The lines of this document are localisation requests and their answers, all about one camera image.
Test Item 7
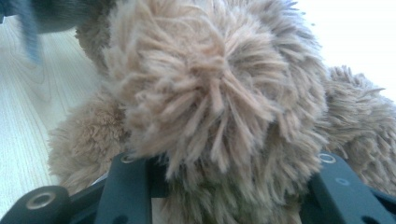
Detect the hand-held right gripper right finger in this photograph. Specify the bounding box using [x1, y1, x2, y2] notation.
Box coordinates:
[298, 174, 320, 223]

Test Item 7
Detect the grey knit scarf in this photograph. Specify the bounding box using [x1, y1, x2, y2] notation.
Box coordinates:
[0, 0, 108, 65]

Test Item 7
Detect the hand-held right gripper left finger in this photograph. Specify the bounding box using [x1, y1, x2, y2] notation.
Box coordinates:
[146, 155, 172, 200]

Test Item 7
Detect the brown plush teddy bear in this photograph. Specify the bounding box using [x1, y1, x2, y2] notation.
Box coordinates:
[46, 0, 396, 224]

